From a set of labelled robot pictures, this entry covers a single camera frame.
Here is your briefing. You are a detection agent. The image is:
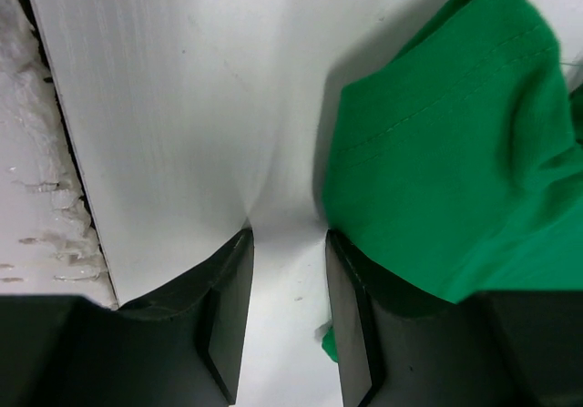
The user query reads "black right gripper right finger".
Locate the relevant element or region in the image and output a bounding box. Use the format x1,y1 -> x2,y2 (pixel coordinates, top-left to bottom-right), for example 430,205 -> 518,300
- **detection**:
326,231 -> 582,406

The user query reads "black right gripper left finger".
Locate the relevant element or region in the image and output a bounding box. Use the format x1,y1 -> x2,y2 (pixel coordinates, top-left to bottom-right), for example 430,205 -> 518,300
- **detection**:
1,229 -> 254,406

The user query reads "green t shirt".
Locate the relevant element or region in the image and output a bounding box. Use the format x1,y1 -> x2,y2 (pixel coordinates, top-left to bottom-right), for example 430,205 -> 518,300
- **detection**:
316,0 -> 583,365

